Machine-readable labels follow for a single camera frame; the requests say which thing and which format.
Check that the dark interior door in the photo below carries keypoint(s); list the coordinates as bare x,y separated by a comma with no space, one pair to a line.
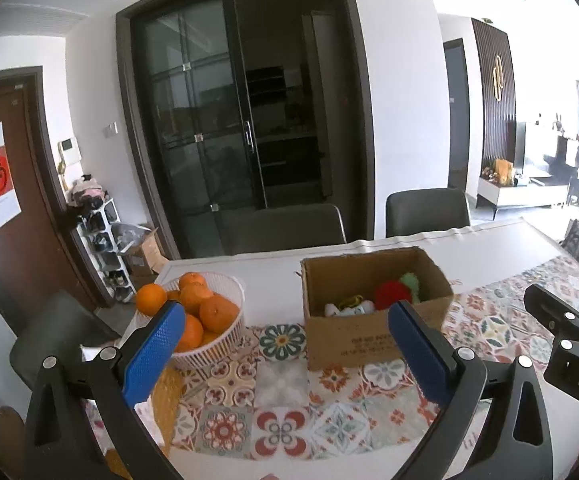
457,115

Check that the white low cabinet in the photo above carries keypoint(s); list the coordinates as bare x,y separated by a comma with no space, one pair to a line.
519,194

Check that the white shoe rack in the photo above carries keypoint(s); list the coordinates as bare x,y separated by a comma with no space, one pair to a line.
104,260

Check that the white plastic fruit basket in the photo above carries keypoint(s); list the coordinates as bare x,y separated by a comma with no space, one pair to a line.
219,355

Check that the white yellow toy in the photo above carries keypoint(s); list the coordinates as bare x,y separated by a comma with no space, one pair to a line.
359,308

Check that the gold wall ornament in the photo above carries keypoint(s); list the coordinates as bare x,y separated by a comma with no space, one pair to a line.
498,77

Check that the black glass sliding door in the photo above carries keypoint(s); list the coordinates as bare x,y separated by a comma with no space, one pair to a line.
209,110

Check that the dark grey chair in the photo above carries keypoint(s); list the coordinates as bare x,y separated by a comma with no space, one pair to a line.
279,230
427,212
54,335

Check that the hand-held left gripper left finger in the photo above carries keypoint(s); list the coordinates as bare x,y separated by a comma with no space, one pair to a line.
154,352

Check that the patterned tile-print table mat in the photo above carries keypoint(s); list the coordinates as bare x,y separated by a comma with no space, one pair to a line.
279,385

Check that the open cardboard box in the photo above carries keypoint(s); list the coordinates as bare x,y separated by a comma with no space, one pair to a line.
144,255

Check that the orange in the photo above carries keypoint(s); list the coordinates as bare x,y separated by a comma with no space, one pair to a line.
192,279
218,314
150,299
195,298
190,334

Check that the white intercom panel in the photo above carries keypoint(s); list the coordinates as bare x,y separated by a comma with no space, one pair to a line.
69,150

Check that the yellow mesh bag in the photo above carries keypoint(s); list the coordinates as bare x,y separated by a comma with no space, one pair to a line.
167,405

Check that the brown wooden door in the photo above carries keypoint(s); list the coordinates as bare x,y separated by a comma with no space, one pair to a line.
29,250

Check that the red green plush toy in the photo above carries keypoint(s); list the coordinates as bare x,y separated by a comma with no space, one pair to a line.
390,294

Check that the dark slatted wall panel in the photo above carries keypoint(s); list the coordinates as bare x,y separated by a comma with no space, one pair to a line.
489,125

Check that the brown cardboard box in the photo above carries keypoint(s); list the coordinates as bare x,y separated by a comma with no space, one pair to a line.
359,345

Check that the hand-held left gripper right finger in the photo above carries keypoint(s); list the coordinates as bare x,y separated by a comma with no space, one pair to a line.
419,357

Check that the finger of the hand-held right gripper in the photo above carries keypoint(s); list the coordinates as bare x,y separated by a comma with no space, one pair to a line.
549,306

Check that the pile of clothes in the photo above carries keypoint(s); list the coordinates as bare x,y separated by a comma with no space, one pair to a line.
87,195

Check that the white light switch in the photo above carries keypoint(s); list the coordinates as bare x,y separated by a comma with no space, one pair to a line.
112,129

